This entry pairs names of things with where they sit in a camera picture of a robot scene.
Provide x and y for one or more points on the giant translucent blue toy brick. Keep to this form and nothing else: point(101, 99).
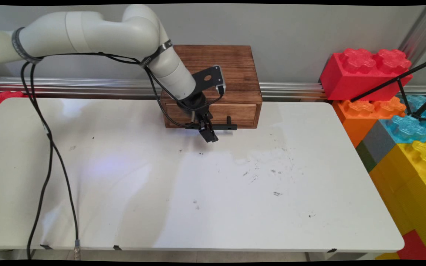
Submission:
point(407, 127)

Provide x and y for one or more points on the giant red toy brick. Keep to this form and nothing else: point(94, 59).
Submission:
point(361, 75)

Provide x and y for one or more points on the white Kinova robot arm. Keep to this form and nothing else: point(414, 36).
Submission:
point(98, 33)

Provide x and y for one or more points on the black tripod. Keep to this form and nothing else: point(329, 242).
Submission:
point(383, 85)

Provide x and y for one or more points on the slanted aluminium post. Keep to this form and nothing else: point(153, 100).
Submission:
point(420, 33)

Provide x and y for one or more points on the dark green toy brick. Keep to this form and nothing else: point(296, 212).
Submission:
point(365, 157)

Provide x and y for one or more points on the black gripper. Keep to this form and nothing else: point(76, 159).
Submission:
point(195, 105)

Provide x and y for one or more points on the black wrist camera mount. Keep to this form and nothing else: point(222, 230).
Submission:
point(207, 78)

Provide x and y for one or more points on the giant grey toy brick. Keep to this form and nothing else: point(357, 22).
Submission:
point(377, 142)

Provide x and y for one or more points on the dark wooden drawer cabinet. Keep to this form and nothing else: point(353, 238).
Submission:
point(237, 70)

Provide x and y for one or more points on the giant yellow toy brick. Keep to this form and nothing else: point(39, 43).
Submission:
point(409, 192)

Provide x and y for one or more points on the giant orange toy brick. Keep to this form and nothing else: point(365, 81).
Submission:
point(361, 118)

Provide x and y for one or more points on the flat red toy brick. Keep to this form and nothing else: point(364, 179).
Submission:
point(414, 247)

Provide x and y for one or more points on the horizontal aluminium rail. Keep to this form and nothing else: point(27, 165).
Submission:
point(87, 85)

